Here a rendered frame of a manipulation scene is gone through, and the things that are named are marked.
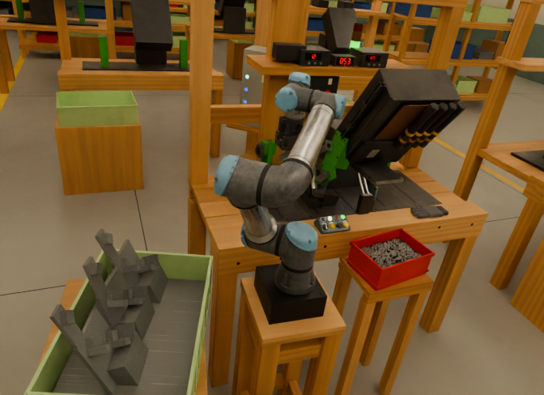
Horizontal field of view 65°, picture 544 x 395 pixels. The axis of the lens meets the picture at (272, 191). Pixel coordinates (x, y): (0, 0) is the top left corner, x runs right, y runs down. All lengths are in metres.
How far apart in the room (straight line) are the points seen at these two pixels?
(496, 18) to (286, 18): 6.26
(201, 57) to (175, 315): 1.15
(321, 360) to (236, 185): 0.87
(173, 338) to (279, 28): 1.45
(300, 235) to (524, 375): 1.98
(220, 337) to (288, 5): 1.60
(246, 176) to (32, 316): 2.08
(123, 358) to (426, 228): 1.57
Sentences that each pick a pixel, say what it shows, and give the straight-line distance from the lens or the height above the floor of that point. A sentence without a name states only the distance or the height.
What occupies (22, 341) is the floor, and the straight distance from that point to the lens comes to 2.83.
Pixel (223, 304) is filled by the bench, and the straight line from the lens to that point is 2.02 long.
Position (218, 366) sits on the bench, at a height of 0.16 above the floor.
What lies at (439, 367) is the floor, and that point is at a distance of 2.86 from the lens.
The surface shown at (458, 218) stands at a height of 0.89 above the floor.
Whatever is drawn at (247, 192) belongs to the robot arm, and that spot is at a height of 1.45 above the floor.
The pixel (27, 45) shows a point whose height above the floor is 0.23.
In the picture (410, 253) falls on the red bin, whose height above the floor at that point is 0.88.
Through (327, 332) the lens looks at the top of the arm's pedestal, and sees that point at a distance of 1.62.
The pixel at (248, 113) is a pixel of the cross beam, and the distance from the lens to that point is 2.32.
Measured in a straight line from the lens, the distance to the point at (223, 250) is 1.81.
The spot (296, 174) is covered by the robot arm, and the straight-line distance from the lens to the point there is 1.10.
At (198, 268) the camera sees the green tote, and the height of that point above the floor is 0.90.
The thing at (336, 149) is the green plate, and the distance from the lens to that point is 2.11.
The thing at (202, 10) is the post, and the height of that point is 1.75.
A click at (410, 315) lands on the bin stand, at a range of 2.17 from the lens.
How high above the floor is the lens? 1.99
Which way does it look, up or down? 29 degrees down
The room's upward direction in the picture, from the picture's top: 7 degrees clockwise
